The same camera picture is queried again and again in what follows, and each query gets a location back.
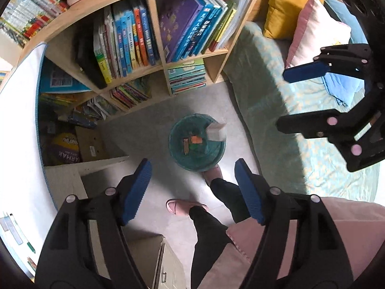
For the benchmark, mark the brown cardboard box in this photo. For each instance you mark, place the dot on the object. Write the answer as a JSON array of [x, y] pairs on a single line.
[[91, 144]]

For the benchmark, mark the white shelf board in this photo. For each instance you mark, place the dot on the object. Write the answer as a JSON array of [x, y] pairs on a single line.
[[69, 174]]

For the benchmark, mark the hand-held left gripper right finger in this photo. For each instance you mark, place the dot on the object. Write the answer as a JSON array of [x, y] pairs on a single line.
[[249, 192]]

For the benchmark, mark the small white paper box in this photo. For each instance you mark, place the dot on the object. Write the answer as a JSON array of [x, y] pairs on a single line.
[[217, 132]]

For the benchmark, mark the orange paper scrap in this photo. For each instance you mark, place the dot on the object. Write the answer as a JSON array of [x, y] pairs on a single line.
[[196, 139]]

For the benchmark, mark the row of colourful thin books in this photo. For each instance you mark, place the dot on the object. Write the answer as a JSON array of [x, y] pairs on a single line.
[[27, 15]]

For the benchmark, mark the stack of teal books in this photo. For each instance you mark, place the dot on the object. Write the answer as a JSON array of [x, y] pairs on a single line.
[[186, 76]]

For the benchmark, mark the blue folded blanket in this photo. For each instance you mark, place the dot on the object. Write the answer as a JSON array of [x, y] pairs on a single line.
[[352, 21]]

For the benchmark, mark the pile of loose magazines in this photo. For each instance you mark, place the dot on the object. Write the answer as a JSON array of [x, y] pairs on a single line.
[[90, 111]]

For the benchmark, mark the person's pink garment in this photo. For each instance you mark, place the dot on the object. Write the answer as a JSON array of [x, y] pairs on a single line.
[[346, 231]]

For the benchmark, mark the row of blue tall books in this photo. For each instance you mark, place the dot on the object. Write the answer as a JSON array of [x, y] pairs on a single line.
[[213, 24]]

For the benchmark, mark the clear ruler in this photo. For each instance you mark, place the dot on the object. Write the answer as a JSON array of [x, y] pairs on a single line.
[[12, 228]]

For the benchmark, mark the yellow pillow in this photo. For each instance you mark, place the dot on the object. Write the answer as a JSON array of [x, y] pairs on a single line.
[[288, 6]]

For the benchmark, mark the blue cover booklet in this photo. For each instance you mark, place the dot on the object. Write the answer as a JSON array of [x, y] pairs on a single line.
[[60, 78]]

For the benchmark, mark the beige drawer cabinet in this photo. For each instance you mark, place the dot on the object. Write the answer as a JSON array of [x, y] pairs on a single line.
[[168, 265]]

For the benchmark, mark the green round trash bin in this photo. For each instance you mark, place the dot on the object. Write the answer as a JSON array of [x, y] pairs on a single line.
[[192, 159]]

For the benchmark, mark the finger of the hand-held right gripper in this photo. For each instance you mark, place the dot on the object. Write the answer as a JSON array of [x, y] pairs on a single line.
[[300, 125], [306, 72]]

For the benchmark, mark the folded blue cloth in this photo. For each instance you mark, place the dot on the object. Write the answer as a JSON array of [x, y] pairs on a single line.
[[343, 88]]

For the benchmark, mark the row of blue orange books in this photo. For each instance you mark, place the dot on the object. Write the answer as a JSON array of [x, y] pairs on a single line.
[[129, 42]]

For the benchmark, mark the person's black trouser leg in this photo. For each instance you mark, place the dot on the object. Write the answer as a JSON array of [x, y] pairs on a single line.
[[210, 240], [231, 198]]

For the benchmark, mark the pink pillow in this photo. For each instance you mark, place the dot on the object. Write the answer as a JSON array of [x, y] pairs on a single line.
[[315, 33]]

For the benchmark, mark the pink slipper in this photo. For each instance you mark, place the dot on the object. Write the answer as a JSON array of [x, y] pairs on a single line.
[[183, 207], [214, 174]]

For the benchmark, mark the large purple book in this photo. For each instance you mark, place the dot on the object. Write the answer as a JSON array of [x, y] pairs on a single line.
[[177, 27]]

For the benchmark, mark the green pen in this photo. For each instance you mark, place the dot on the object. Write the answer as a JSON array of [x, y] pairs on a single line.
[[24, 236]]

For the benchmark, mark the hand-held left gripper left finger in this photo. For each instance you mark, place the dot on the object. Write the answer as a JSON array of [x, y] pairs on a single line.
[[135, 192]]

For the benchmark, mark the stack of colourful picture books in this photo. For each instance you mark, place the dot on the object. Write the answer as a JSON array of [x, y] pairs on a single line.
[[130, 91]]

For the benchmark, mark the brown wrapper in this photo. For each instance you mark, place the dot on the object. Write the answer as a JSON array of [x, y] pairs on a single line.
[[186, 146]]

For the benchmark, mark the white desk with blue edge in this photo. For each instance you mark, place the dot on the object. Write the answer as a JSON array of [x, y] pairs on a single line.
[[21, 126]]

